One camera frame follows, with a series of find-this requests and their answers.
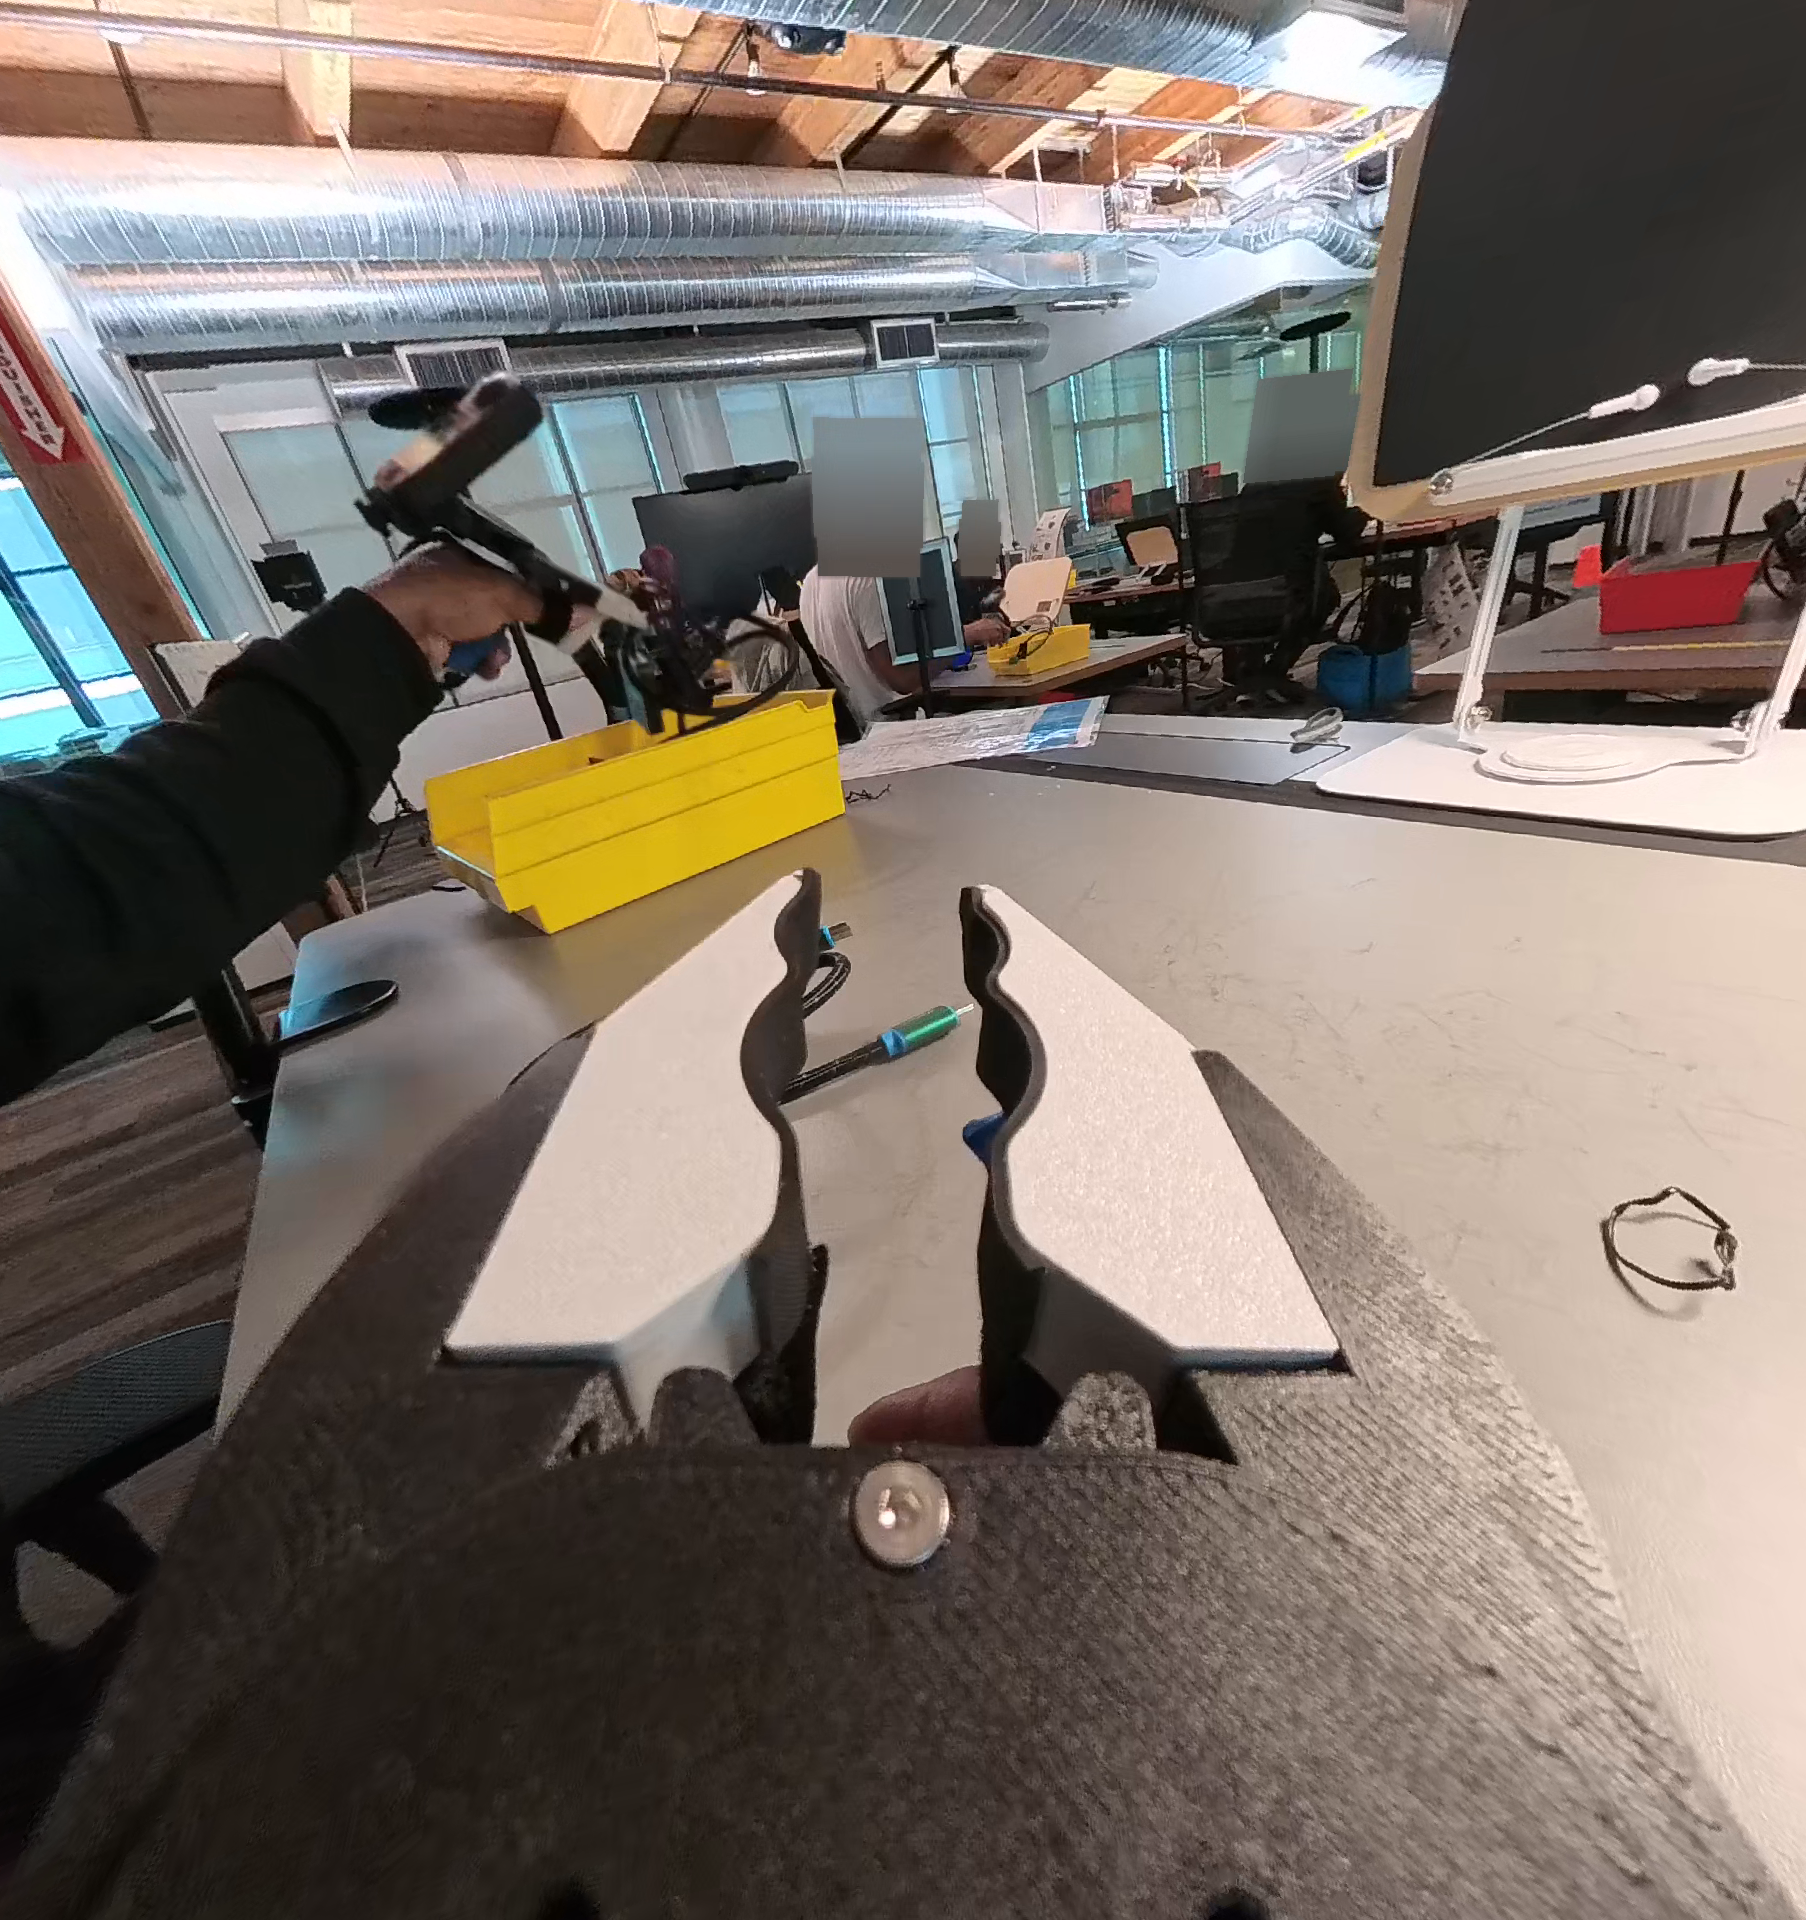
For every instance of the blue trash bin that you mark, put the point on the blue trash bin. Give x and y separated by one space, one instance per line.
1367 683

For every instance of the red plastic bin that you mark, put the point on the red plastic bin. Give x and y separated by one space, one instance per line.
1675 597

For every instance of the silver ventilation duct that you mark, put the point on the silver ventilation duct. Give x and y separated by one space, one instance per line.
544 202
544 300
694 361

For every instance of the person's right hand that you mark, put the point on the person's right hand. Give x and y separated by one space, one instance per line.
918 1410

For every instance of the black twist tie loop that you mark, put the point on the black twist tie loop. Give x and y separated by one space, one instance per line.
1670 1283

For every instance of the person's left forearm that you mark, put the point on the person's left forearm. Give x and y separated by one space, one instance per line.
170 842

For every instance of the person's left hand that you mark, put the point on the person's left hand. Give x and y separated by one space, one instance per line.
438 600

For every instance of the black round floor lamp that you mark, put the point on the black round floor lamp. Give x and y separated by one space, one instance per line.
1315 323

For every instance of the black computer monitor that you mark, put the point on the black computer monitor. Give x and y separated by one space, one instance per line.
723 540

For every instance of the wooden post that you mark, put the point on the wooden post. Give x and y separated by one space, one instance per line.
78 540

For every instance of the black light on tripod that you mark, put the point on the black light on tripod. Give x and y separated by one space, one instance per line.
292 579

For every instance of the black office chair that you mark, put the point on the black office chair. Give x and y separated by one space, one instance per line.
108 1410
1263 570

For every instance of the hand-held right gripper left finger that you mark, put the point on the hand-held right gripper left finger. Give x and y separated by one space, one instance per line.
648 1170

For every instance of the background work table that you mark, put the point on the background work table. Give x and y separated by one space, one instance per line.
1593 669

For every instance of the small silver clip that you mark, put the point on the small silver clip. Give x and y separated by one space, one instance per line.
1315 728

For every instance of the yellow plastic bin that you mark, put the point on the yellow plastic bin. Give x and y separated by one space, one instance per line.
634 825

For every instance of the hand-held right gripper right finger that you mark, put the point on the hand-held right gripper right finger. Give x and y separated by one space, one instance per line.
1143 1201

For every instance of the dark grey desk panel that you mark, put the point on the dark grey desk panel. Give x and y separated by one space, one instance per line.
1217 749

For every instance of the clear plastic bag blue label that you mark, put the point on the clear plastic bag blue label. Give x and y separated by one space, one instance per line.
1024 728

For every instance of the small yellow bin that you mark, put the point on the small yellow bin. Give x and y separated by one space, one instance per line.
1038 648

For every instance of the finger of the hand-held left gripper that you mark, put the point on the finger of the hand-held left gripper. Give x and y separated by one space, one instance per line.
610 615

